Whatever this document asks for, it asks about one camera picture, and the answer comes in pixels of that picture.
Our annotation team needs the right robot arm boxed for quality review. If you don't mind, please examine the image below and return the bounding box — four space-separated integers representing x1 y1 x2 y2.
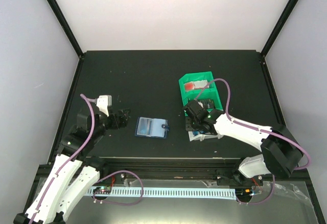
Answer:
183 100 303 186

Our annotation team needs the black VIP card stack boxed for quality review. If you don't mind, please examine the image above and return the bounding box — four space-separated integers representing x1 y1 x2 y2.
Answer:
198 98 215 109

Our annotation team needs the left black frame post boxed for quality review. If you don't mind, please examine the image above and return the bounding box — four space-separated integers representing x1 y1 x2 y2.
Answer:
46 0 83 58

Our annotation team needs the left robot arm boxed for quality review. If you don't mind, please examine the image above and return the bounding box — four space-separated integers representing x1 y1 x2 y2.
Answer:
13 108 130 223

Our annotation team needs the right black frame post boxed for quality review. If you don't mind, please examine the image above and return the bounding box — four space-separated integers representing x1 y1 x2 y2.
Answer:
260 0 312 56

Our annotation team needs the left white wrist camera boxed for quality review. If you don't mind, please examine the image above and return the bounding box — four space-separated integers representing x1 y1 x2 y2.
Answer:
96 95 112 117

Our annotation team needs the green bin with black cards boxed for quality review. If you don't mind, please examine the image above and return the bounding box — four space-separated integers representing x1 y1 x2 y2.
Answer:
182 88 223 111

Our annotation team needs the green bin with red cards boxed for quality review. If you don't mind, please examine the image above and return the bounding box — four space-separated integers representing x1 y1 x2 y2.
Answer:
178 71 214 99

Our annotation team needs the blue card holder wallet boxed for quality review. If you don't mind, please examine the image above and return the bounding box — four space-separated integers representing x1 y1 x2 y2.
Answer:
135 117 170 138

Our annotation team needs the black frame post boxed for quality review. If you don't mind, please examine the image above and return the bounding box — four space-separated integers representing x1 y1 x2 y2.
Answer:
260 0 312 56
46 0 83 58

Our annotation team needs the blue credit card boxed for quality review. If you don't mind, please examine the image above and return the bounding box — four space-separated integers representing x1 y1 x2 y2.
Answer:
137 117 152 136

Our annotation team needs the small electronics board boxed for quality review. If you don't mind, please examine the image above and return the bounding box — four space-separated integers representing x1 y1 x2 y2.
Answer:
94 186 111 194

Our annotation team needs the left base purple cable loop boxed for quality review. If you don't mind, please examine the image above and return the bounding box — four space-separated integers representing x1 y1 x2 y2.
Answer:
92 168 146 206

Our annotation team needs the red white card stack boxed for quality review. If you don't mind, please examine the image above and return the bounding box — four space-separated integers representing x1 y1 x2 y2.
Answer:
184 80 208 92

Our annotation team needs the white bin with blue cards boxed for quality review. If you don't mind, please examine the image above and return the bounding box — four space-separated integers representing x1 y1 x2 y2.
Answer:
188 131 223 141

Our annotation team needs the blue card stack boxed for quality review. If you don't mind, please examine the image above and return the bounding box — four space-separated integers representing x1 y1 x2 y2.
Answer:
192 131 205 136

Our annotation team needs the light blue slotted cable duct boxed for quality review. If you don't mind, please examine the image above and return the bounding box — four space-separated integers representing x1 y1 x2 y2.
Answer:
85 187 236 200

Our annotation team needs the black aluminium frame rail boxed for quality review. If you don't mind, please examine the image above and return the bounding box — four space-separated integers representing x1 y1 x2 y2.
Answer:
76 157 307 184

